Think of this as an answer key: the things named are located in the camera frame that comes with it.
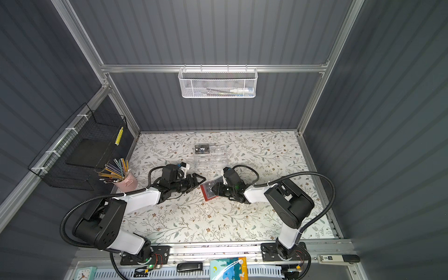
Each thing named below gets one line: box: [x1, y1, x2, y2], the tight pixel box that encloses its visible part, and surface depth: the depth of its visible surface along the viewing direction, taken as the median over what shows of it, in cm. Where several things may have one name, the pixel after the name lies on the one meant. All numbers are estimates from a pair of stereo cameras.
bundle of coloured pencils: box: [98, 158, 131, 184], surface depth 90 cm
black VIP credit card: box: [194, 144, 210, 154], surface depth 101 cm
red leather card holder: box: [200, 176, 224, 202], surface depth 95 cm
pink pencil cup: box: [113, 172, 138, 193], surface depth 89 cm
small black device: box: [176, 262, 203, 272], surface depth 69 cm
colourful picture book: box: [210, 256, 250, 280], surface depth 72 cm
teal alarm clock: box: [74, 266, 97, 280], surface depth 69 cm
